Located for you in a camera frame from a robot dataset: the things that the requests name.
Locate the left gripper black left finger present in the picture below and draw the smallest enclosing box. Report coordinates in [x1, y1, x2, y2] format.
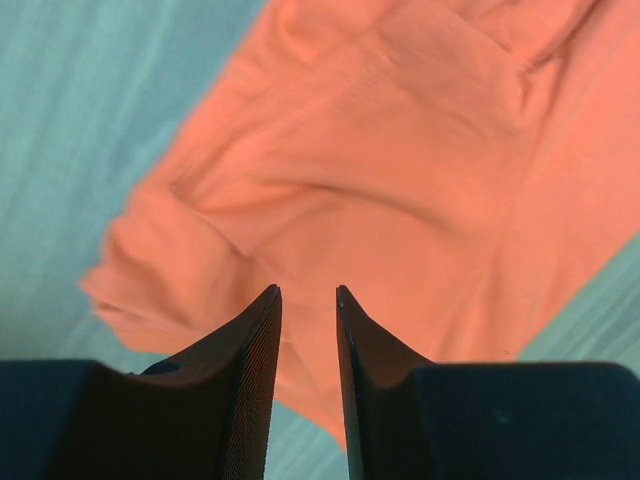
[1, 286, 282, 479]

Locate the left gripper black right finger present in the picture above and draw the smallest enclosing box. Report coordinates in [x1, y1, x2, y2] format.
[336, 286, 639, 480]

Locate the orange t shirt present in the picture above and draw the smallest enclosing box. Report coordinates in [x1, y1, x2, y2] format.
[81, 1, 639, 442]

